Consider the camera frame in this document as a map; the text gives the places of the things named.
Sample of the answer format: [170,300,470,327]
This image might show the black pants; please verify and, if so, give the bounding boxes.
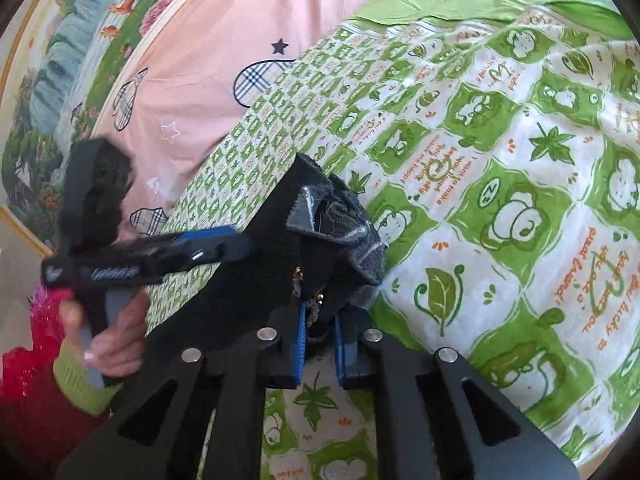
[145,154,387,365]

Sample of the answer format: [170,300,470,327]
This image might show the person's left hand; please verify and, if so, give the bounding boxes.
[58,289,150,378]

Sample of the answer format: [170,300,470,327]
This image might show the green sleeve cuff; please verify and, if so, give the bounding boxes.
[52,339,122,417]

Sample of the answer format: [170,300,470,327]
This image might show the red floral blanket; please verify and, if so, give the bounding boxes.
[1,286,107,479]

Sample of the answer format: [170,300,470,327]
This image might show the pink quilt with hearts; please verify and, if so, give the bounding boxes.
[94,0,367,240]

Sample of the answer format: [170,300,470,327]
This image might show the green patterned bed sheet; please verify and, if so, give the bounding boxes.
[169,0,639,469]

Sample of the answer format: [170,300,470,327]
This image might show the landscape painting gold frame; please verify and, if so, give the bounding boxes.
[1,0,171,248]

